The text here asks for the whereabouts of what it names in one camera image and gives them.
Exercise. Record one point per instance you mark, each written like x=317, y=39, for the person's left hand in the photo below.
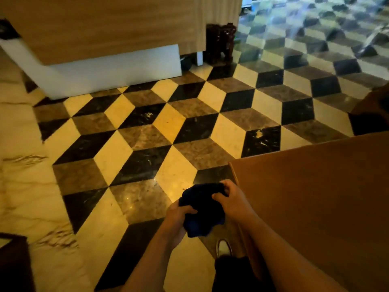
x=174, y=223

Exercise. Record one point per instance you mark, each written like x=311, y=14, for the person's right hand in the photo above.
x=235, y=205

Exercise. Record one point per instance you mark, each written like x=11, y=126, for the person's right forearm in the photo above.
x=288, y=258

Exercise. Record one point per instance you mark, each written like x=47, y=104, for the wooden table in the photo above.
x=319, y=194

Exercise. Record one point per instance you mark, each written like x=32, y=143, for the person's dark trousers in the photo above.
x=234, y=275

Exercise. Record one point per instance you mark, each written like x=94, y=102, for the light wooden door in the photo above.
x=106, y=24

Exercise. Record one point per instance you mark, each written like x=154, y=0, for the dark carved wooden stand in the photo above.
x=220, y=42

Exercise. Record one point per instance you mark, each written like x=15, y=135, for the person's left forearm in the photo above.
x=149, y=267

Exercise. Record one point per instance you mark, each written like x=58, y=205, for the person's right white sneaker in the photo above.
x=223, y=247

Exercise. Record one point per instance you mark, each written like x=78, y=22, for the dark blue cleaning cloth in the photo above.
x=203, y=209

